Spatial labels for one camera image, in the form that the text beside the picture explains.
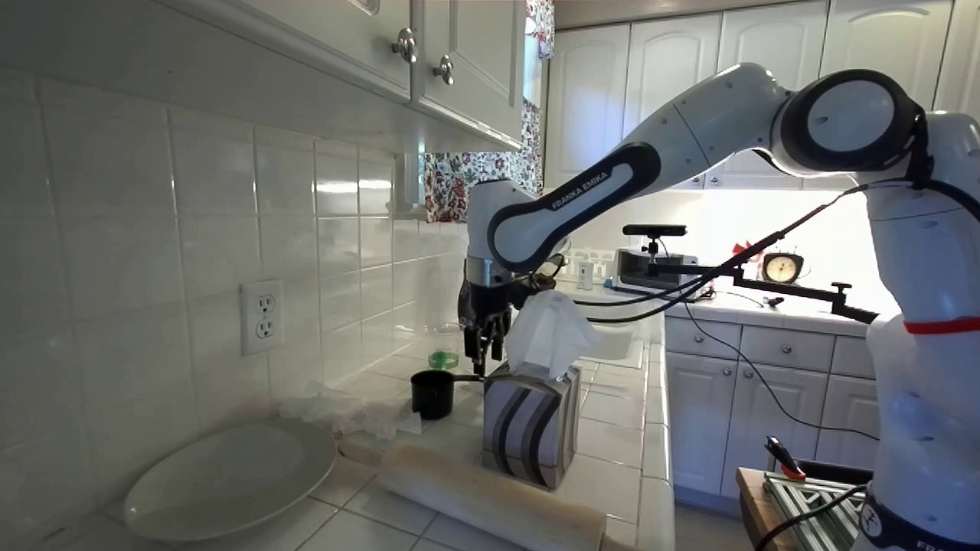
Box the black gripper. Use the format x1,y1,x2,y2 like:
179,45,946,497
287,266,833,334
456,282,511,377

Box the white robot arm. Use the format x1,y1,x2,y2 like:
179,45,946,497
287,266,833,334
456,61,980,551

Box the small green object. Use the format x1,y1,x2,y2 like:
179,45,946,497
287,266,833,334
428,348,460,371

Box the black measuring cup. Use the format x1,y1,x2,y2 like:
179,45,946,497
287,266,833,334
409,371,475,420

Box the floral curtain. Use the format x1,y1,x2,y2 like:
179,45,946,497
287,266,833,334
414,0,554,223

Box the white lower cabinets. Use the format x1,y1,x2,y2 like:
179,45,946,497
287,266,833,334
665,306,878,512

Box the white upper cabinet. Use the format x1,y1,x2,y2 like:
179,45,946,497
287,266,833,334
166,0,522,151

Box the white oval plate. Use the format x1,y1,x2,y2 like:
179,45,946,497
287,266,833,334
121,422,337,543

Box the small round clock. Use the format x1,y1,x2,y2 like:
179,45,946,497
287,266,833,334
763,251,802,284

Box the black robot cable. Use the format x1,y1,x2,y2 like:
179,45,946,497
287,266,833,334
569,177,881,443

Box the white wall outlet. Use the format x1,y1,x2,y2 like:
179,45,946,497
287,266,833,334
239,282,284,356

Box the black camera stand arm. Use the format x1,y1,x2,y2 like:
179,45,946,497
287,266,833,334
617,223,881,328

